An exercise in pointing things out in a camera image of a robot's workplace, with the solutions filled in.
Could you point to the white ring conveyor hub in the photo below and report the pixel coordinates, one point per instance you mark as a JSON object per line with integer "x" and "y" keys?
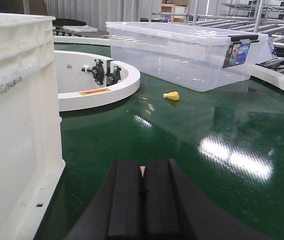
{"x": 77, "y": 90}

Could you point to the small yellow toy piece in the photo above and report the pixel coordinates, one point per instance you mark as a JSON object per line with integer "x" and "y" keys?
{"x": 174, "y": 96}

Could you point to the white outer conveyor rim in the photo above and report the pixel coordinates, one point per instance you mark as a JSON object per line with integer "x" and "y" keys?
{"x": 269, "y": 76}

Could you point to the white plastic tote crate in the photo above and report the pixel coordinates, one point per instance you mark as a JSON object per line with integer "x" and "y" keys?
{"x": 31, "y": 161}

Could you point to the clear plastic storage box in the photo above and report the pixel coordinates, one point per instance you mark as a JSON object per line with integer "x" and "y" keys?
{"x": 200, "y": 58}

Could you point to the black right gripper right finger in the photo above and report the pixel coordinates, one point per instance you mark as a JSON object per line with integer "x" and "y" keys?
{"x": 175, "y": 209}

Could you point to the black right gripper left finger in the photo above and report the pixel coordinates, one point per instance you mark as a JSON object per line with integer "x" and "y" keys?
{"x": 115, "y": 212}

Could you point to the black bearing mount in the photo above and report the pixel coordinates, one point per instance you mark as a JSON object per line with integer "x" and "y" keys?
{"x": 99, "y": 73}

